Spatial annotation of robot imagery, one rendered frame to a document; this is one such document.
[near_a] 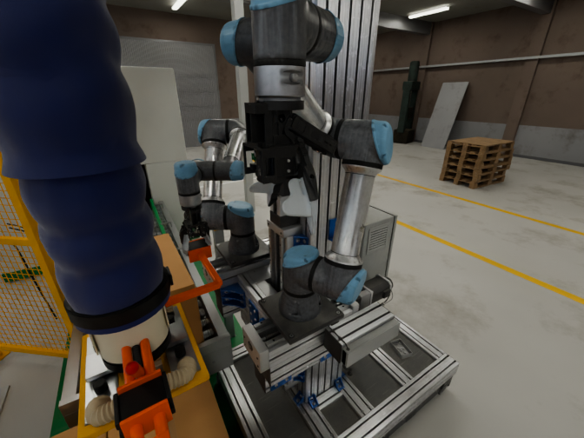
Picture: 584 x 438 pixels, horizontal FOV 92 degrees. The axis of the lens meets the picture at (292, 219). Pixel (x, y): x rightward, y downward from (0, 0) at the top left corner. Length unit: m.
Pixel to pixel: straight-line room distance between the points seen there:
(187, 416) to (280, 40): 1.34
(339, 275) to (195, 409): 0.89
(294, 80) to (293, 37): 0.05
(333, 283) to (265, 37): 0.64
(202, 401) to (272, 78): 1.30
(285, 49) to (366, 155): 0.44
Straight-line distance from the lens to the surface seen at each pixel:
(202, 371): 0.89
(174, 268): 1.51
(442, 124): 11.36
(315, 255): 0.88
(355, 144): 0.80
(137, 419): 0.70
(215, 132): 1.42
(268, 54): 0.42
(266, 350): 0.98
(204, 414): 1.43
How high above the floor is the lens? 1.73
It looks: 24 degrees down
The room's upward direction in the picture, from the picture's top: straight up
